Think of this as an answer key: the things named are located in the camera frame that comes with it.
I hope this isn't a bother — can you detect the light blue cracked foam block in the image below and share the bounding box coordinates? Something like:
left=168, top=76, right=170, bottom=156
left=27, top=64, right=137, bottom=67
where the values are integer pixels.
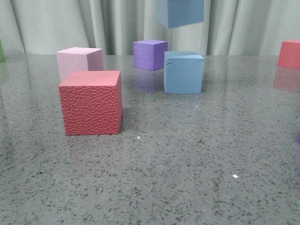
left=164, top=51, right=204, bottom=94

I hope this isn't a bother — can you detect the purple foam block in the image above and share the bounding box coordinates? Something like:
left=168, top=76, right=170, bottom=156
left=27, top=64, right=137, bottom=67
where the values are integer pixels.
left=133, top=40, right=168, bottom=71

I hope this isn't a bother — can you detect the red textured foam block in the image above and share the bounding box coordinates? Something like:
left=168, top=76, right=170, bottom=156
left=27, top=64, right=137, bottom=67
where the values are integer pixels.
left=59, top=70, right=123, bottom=135

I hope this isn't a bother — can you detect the pink foam block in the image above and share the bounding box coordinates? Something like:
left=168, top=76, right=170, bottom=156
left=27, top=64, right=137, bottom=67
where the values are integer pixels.
left=56, top=47, right=104, bottom=82

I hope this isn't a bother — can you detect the grey curtain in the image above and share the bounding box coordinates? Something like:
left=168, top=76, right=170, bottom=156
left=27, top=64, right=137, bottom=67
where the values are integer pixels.
left=0, top=0, right=300, bottom=55

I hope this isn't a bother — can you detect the red foam block far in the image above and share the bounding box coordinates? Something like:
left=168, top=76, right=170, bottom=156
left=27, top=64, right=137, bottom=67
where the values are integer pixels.
left=277, top=39, right=300, bottom=69

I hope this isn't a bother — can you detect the green foam block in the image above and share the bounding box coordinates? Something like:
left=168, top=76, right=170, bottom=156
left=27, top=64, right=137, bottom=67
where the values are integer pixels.
left=0, top=40, right=6, bottom=61

